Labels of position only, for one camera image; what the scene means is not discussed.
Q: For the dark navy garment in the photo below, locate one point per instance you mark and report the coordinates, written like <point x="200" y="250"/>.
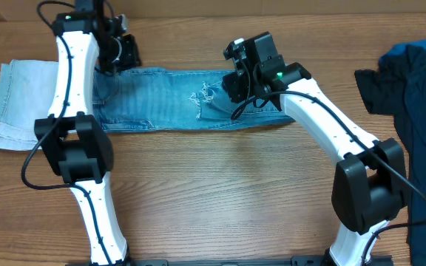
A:
<point x="398" y="88"/>

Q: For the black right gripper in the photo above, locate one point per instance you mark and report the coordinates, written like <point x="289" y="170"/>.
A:
<point x="233" y="87"/>

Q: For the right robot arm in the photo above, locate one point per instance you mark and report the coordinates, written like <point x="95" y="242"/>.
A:
<point x="369" y="188"/>

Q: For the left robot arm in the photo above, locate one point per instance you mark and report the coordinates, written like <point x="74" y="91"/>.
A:
<point x="91" y="40"/>

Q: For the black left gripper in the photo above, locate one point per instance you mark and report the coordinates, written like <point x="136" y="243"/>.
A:
<point x="129" y="54"/>

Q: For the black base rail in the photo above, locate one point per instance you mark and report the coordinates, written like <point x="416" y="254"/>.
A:
<point x="228" y="262"/>

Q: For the folded light blue jeans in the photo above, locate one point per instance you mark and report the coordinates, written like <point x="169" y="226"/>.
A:
<point x="27" y="89"/>

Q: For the medium blue denim jeans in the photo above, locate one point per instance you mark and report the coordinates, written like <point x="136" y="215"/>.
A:
<point x="157" y="99"/>

